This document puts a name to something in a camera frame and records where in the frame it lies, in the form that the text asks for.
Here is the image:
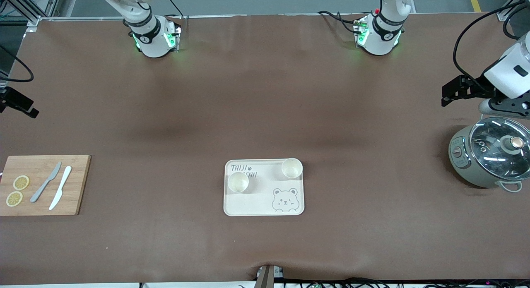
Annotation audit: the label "white paper-look cup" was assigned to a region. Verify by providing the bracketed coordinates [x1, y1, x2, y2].
[282, 158, 303, 179]
[228, 171, 250, 193]

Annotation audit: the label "glass pot lid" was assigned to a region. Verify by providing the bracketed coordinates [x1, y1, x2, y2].
[469, 117, 530, 181]

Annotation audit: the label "grey-green electric cooking pot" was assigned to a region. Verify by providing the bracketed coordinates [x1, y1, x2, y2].
[448, 116, 530, 193]

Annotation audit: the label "grey plastic knife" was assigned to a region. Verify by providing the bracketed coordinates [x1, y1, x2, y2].
[30, 162, 62, 203]

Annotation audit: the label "white plastic knife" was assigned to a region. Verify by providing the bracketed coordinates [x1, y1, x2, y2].
[49, 166, 72, 211]

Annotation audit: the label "bamboo cutting board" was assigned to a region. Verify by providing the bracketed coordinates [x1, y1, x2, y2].
[0, 155, 91, 216]

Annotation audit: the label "brown table mat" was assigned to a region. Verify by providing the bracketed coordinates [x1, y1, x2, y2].
[0, 13, 530, 286]

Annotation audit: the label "cream bear print tray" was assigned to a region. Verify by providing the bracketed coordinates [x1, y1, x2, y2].
[224, 158, 305, 216]

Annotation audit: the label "aluminium frame corner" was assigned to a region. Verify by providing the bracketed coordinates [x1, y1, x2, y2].
[496, 0, 530, 22]

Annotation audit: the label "aluminium frame with dark struts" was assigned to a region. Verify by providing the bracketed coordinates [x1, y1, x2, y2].
[0, 0, 63, 29]

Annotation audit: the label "black left base cables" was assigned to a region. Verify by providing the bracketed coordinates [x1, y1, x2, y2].
[318, 10, 361, 34]

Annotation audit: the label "black right base cable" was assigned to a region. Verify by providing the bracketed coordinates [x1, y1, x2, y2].
[161, 0, 185, 20]

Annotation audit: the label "grey table edge bracket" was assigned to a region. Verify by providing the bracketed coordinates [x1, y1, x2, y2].
[253, 264, 285, 288]

